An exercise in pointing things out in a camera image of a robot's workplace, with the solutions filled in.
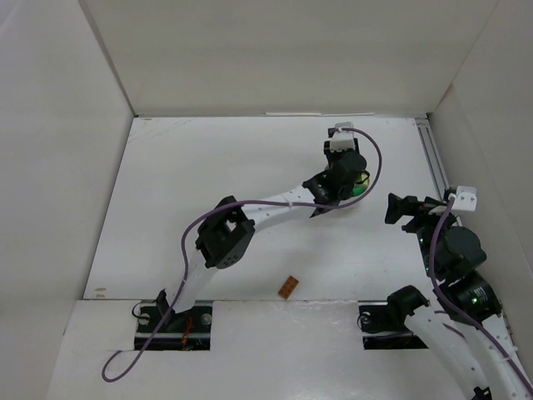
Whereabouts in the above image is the pale yellow-green lego brick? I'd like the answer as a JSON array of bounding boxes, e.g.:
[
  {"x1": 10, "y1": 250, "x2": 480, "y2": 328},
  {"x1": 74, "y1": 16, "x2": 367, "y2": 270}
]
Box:
[{"x1": 356, "y1": 171, "x2": 371, "y2": 187}]

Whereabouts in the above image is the green 2x2 lego brick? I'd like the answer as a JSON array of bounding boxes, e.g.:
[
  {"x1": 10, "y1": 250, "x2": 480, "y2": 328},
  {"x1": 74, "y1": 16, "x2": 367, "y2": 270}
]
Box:
[{"x1": 352, "y1": 186, "x2": 366, "y2": 197}]

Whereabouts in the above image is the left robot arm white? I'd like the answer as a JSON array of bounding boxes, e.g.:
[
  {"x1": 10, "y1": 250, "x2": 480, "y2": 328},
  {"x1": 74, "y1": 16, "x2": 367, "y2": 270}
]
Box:
[{"x1": 156, "y1": 133, "x2": 368, "y2": 328}]

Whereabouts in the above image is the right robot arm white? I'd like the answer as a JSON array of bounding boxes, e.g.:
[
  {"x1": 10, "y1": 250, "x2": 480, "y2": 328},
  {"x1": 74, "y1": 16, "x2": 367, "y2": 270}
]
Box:
[{"x1": 385, "y1": 191, "x2": 532, "y2": 399}]

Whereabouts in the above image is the white round divided container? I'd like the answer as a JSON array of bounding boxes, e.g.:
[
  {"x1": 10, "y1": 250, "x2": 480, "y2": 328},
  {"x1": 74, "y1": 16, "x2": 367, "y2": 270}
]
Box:
[{"x1": 330, "y1": 169, "x2": 370, "y2": 207}]

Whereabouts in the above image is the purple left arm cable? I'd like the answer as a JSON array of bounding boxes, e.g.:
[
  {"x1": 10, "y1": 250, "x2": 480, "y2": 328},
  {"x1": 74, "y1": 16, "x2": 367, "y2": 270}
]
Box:
[{"x1": 102, "y1": 127, "x2": 383, "y2": 383}]

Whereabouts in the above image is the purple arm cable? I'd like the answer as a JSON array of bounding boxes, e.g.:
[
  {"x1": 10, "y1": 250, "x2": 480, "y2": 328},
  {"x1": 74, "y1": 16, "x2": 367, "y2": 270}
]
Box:
[
  {"x1": 428, "y1": 198, "x2": 532, "y2": 400},
  {"x1": 102, "y1": 127, "x2": 383, "y2": 383}
]

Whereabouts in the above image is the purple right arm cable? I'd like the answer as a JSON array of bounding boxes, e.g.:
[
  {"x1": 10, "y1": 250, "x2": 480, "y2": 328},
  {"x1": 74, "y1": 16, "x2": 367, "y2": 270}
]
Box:
[{"x1": 428, "y1": 198, "x2": 532, "y2": 400}]

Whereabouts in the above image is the aluminium rail right edge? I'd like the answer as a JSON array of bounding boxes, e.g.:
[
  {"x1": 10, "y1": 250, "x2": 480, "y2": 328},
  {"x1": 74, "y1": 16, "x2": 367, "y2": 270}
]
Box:
[{"x1": 415, "y1": 117, "x2": 449, "y2": 199}]

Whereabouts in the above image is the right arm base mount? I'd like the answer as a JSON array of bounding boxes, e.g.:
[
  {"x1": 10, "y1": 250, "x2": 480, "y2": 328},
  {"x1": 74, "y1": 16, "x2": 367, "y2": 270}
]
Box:
[{"x1": 357, "y1": 285, "x2": 430, "y2": 351}]

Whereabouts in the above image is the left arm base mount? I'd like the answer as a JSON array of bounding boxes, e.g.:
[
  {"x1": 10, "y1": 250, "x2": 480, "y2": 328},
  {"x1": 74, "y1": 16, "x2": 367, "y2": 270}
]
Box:
[{"x1": 132, "y1": 300, "x2": 213, "y2": 352}]

